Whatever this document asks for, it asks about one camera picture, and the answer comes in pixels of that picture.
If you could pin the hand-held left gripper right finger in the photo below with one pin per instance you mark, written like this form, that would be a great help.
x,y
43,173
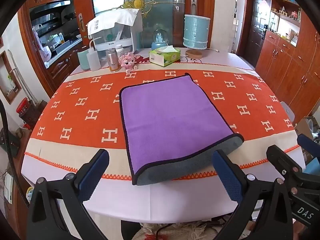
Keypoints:
x,y
228,175

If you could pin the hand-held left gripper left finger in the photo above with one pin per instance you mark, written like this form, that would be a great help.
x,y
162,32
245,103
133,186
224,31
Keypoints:
x,y
93,177

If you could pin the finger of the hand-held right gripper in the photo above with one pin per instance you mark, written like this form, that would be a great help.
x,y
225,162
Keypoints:
x,y
282,160
308,143

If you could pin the purple and grey towel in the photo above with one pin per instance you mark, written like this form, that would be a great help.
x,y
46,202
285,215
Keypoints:
x,y
170,115

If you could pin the cardboard box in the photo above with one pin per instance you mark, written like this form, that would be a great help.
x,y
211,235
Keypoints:
x,y
303,127

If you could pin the white tablecloth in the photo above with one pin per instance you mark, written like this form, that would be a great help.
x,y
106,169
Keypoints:
x,y
120,200

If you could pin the shaggy cream rug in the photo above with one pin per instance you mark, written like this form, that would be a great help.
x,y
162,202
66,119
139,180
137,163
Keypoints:
x,y
195,231

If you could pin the orange patterned table blanket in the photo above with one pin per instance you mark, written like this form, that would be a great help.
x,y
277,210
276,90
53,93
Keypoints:
x,y
75,110

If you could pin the red lidded jar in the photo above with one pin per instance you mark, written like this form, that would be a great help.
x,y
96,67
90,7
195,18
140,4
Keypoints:
x,y
23,106

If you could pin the silver metal canister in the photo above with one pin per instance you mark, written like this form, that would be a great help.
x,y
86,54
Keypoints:
x,y
113,61

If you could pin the teal cup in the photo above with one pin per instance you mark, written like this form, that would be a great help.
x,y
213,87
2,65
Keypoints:
x,y
82,60

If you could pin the white squeeze bottle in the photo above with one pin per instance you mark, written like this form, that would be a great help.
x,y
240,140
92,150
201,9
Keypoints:
x,y
93,58

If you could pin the pink crochet toy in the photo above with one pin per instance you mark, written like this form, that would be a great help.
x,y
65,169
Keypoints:
x,y
127,62

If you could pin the dark wooden entrance door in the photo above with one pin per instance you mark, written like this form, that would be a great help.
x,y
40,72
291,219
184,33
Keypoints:
x,y
258,30

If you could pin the white lidded jar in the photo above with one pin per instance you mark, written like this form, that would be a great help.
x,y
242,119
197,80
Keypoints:
x,y
119,51

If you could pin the green tissue box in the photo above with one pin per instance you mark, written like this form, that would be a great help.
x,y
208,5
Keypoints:
x,y
165,55

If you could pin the blue cylindrical table lamp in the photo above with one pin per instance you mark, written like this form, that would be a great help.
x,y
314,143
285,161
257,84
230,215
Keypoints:
x,y
195,31

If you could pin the blue snow globe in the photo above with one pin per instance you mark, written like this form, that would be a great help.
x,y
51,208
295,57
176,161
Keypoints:
x,y
160,40

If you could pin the white cloth cover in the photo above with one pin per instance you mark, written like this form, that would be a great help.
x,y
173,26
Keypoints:
x,y
117,20

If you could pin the wooden wall cabinet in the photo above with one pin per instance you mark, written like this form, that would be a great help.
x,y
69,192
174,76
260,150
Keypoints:
x,y
287,60

